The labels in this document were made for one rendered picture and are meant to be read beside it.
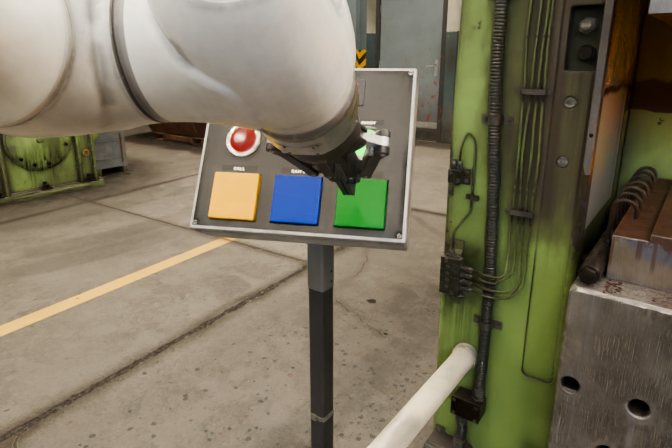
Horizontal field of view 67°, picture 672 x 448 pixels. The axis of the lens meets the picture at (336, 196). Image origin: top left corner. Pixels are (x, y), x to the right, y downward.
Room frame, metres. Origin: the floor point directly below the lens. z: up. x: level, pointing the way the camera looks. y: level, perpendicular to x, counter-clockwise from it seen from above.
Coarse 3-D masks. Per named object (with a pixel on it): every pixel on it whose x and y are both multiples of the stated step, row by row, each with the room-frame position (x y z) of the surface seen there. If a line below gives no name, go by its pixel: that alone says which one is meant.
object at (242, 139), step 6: (234, 132) 0.82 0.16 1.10; (240, 132) 0.82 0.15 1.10; (246, 132) 0.81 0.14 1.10; (252, 132) 0.81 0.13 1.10; (234, 138) 0.81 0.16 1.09; (240, 138) 0.81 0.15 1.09; (246, 138) 0.81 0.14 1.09; (252, 138) 0.81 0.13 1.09; (234, 144) 0.81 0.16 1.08; (240, 144) 0.81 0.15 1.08; (246, 144) 0.80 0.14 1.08; (252, 144) 0.80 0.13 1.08; (240, 150) 0.80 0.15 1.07; (246, 150) 0.80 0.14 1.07
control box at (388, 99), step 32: (384, 96) 0.81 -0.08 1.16; (416, 96) 0.82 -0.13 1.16; (224, 128) 0.83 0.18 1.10; (384, 128) 0.78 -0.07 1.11; (224, 160) 0.80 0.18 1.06; (256, 160) 0.79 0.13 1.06; (384, 160) 0.76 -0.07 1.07; (192, 224) 0.76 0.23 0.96; (224, 224) 0.75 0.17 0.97; (256, 224) 0.74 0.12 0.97; (288, 224) 0.73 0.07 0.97; (320, 224) 0.72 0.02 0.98
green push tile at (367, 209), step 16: (368, 192) 0.73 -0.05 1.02; (384, 192) 0.72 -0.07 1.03; (336, 208) 0.72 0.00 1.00; (352, 208) 0.72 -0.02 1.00; (368, 208) 0.71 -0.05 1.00; (384, 208) 0.71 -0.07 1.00; (336, 224) 0.71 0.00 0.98; (352, 224) 0.71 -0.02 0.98; (368, 224) 0.70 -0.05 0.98; (384, 224) 0.70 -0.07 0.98
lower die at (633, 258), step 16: (656, 192) 0.89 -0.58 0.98; (656, 208) 0.79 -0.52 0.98; (624, 224) 0.71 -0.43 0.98; (640, 224) 0.71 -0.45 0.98; (656, 224) 0.68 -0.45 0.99; (624, 240) 0.66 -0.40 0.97; (640, 240) 0.65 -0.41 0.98; (656, 240) 0.63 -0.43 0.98; (624, 256) 0.65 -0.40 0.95; (640, 256) 0.64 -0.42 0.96; (656, 256) 0.63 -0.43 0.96; (608, 272) 0.66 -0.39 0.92; (624, 272) 0.65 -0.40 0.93; (640, 272) 0.64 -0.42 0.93; (656, 272) 0.63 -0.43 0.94; (656, 288) 0.63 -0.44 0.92
